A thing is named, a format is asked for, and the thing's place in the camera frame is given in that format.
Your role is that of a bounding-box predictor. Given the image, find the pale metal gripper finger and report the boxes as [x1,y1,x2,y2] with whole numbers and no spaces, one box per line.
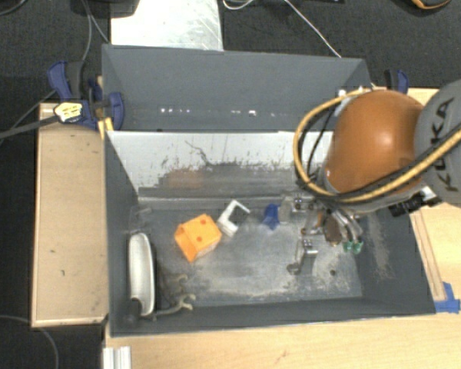
[286,238,320,276]
[279,194,306,217]

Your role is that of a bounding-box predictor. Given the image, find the small blue plastic piece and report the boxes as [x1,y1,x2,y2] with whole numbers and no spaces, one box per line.
[261,203,283,231]

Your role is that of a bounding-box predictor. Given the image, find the orange box with dots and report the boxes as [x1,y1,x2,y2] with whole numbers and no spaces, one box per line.
[173,213,224,264]

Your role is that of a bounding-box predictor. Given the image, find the grey metal bin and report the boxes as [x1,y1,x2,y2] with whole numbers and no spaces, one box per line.
[101,44,437,338]

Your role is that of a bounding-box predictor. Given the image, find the grey toy lizard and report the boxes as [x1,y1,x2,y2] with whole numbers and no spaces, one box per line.
[152,274,197,320]

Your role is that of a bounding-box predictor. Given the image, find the pale wood board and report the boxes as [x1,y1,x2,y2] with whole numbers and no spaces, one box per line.
[30,101,111,329]

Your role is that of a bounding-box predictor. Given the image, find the white plastic bracket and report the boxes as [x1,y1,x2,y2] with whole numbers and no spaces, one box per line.
[215,199,251,238]

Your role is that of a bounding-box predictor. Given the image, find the black cylinder on white bracket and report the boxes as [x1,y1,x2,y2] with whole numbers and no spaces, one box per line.
[387,188,438,218]

